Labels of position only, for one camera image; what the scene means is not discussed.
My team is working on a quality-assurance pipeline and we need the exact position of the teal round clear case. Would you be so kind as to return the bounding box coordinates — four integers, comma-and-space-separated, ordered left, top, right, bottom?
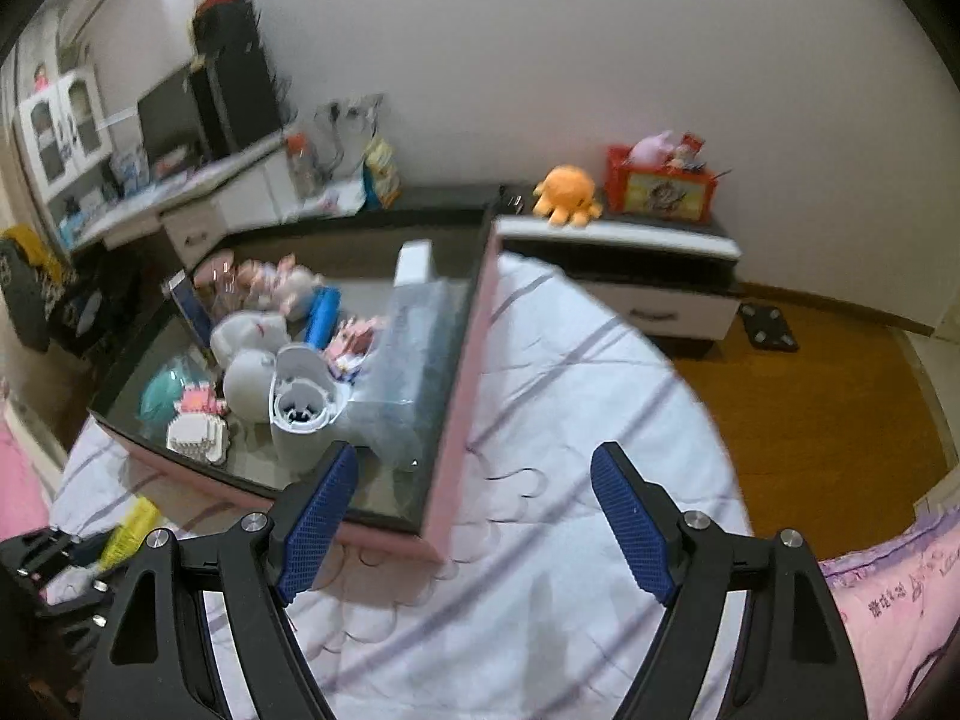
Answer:
139, 360, 203, 425

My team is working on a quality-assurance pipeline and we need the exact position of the black speaker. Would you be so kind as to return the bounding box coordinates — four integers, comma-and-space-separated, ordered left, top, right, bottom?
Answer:
193, 1, 260, 61

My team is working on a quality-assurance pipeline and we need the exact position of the pink plush toy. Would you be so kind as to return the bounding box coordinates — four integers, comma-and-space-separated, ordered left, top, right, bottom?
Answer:
628, 129, 676, 164

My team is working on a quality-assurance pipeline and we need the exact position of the black white low cabinet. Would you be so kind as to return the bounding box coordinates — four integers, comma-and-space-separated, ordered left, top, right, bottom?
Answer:
217, 181, 743, 359

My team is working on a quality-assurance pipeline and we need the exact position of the clear plastic bag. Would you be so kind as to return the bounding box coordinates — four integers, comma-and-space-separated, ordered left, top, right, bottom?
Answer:
367, 277, 466, 466

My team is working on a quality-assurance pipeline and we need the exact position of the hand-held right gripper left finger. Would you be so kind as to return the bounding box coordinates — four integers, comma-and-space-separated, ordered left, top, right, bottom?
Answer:
79, 441, 361, 720

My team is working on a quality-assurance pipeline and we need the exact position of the white desk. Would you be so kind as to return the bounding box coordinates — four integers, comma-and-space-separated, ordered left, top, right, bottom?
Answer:
56, 131, 301, 256

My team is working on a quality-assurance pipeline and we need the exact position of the pink box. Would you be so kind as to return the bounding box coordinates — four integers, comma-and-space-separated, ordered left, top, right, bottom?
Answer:
88, 214, 502, 563

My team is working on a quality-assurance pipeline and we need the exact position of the beige curtain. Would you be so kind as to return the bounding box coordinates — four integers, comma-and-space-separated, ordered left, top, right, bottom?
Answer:
0, 11, 87, 188

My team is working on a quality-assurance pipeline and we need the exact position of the white side cabinet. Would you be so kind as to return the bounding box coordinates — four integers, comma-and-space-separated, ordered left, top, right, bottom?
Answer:
281, 180, 368, 227

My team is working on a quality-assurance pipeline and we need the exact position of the blue white packet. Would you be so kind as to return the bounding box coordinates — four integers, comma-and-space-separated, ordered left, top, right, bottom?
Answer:
166, 274, 215, 346

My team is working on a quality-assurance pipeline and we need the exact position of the pink pig doll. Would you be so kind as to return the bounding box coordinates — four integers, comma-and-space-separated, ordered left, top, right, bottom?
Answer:
225, 259, 327, 320

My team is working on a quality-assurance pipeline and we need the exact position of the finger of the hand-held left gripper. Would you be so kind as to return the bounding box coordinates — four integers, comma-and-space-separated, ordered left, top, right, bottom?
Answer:
37, 577, 125, 631
0, 530, 87, 578

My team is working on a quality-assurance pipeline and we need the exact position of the pink printed quilt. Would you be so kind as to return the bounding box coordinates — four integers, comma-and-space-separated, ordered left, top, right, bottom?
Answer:
817, 502, 960, 720

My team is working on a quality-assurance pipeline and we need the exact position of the pink magazine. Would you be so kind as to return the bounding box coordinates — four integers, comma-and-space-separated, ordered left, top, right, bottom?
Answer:
315, 184, 361, 215

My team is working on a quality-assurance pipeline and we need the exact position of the white glass-door cabinet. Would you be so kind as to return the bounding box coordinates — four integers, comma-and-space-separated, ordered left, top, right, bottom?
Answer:
15, 64, 113, 203

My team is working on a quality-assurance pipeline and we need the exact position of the blue tube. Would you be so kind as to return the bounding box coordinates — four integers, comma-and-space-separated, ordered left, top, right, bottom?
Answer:
304, 285, 342, 350

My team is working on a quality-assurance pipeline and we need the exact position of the pink white block figure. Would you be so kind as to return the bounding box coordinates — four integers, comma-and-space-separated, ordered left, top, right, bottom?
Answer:
166, 382, 230, 462

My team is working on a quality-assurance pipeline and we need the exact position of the orange octopus plush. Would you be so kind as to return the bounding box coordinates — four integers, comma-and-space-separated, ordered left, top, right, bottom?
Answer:
532, 165, 603, 228

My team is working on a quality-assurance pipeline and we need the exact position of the white charger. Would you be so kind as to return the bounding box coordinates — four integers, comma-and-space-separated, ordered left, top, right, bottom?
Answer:
394, 240, 436, 287

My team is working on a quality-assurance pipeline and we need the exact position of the black monitor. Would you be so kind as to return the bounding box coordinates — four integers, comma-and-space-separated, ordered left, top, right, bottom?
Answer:
136, 67, 211, 166

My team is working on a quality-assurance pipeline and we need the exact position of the yellow highlighter pack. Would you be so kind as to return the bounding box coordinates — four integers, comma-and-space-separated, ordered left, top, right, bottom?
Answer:
97, 499, 162, 567

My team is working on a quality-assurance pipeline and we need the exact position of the red storage crate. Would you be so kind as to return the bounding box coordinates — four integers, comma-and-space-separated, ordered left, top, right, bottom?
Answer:
604, 144, 717, 224

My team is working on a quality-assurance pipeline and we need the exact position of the black computer tower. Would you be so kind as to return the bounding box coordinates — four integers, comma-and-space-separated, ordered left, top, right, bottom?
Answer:
189, 52, 282, 158

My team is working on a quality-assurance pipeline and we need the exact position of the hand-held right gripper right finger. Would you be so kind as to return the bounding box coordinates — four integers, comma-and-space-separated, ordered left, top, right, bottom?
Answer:
589, 441, 872, 720

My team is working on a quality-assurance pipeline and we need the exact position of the blue white product box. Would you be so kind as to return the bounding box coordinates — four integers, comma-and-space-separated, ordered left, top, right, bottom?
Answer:
112, 150, 151, 188

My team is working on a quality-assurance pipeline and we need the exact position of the pink bed sheet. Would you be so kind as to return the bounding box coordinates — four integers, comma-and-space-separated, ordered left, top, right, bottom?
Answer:
0, 397, 57, 541

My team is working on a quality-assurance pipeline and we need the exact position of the white air conditioner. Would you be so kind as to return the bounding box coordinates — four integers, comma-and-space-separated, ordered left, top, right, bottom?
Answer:
56, 0, 143, 46

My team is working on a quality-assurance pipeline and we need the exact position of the yellow black jacket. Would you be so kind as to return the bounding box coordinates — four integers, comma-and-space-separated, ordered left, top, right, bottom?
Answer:
0, 225, 76, 353

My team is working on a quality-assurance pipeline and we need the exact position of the white toy with pink marks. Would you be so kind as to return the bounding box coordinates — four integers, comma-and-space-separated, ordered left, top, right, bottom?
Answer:
210, 311, 290, 368

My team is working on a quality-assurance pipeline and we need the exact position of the black bathroom scale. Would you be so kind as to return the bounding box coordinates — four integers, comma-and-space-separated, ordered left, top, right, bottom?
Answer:
739, 302, 800, 353

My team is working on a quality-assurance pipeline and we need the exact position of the clear bottle with red cap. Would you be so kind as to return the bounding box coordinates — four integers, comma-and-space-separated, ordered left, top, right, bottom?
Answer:
285, 133, 320, 200

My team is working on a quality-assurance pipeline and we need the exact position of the plain white egg toy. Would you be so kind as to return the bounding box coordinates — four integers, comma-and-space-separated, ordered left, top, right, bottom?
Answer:
225, 349, 280, 421

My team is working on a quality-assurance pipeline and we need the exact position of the yellow blue snack bag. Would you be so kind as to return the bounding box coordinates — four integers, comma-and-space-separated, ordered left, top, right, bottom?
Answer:
364, 136, 402, 211

